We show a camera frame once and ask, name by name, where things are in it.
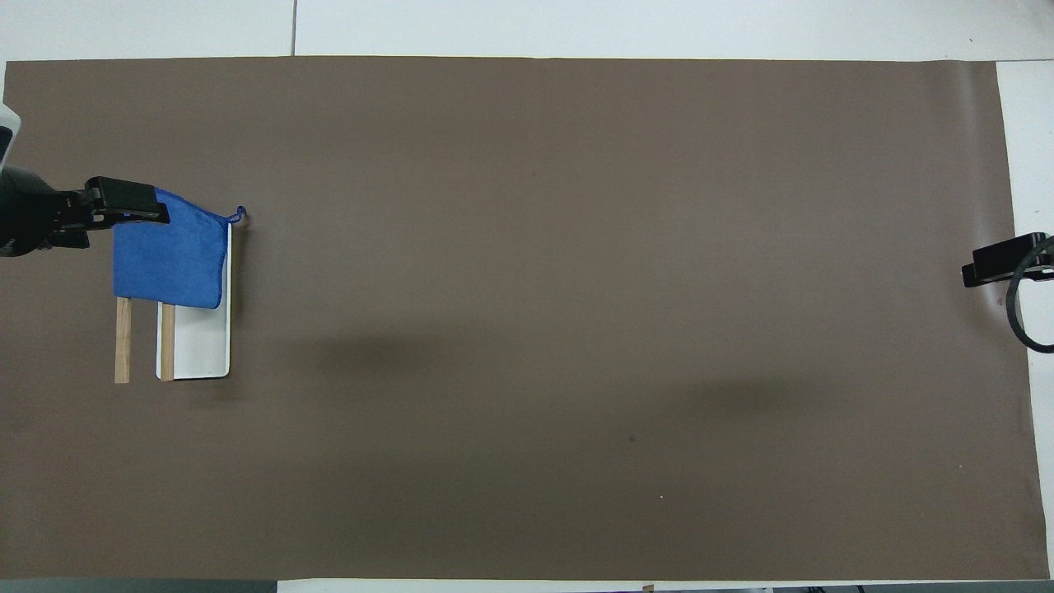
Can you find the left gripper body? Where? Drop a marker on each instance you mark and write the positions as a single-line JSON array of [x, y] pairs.
[[25, 212]]

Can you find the blue towel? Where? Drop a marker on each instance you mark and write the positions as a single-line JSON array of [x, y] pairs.
[[169, 259]]

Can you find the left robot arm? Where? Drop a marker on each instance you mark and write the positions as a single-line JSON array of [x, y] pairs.
[[6, 132]]

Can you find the wooden towel rack white base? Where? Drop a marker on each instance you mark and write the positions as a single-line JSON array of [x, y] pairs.
[[198, 342]]

